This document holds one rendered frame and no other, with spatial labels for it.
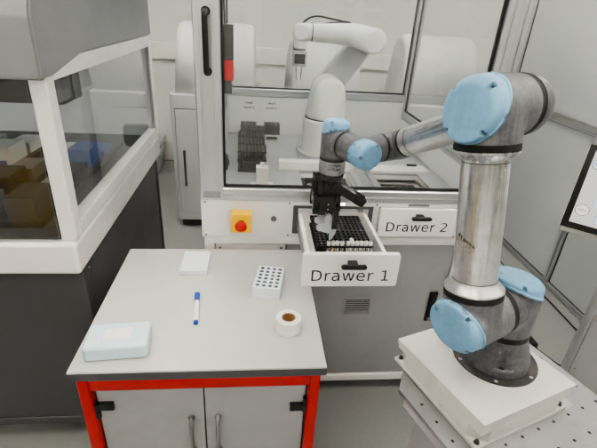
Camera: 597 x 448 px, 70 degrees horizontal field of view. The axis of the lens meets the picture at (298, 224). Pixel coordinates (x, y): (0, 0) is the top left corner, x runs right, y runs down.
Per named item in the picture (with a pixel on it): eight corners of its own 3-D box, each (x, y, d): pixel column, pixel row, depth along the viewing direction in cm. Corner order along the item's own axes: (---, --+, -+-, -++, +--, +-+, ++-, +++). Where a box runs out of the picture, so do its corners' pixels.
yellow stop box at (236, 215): (250, 234, 149) (251, 215, 146) (230, 234, 149) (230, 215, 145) (251, 227, 154) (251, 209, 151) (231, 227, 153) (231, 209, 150)
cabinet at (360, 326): (433, 388, 200) (474, 239, 164) (210, 395, 189) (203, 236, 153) (380, 276, 284) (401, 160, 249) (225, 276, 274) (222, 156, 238)
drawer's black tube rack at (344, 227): (370, 263, 137) (373, 246, 134) (315, 263, 135) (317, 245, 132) (355, 231, 156) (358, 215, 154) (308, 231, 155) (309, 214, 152)
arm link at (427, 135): (575, 61, 80) (394, 127, 122) (542, 61, 74) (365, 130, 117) (585, 123, 80) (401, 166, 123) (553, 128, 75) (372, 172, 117)
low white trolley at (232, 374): (306, 538, 140) (327, 366, 106) (110, 551, 134) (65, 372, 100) (293, 396, 192) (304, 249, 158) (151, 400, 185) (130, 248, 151)
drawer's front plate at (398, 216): (451, 236, 161) (457, 210, 156) (377, 236, 158) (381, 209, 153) (449, 234, 163) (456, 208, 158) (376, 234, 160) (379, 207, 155)
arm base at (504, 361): (542, 365, 100) (554, 332, 96) (501, 389, 93) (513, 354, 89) (487, 329, 112) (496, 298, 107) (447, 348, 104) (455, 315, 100)
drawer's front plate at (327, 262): (395, 286, 129) (401, 254, 124) (300, 286, 126) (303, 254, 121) (394, 283, 131) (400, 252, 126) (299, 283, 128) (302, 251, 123)
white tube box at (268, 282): (279, 300, 129) (280, 289, 128) (251, 297, 130) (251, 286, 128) (284, 277, 140) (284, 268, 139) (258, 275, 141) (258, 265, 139)
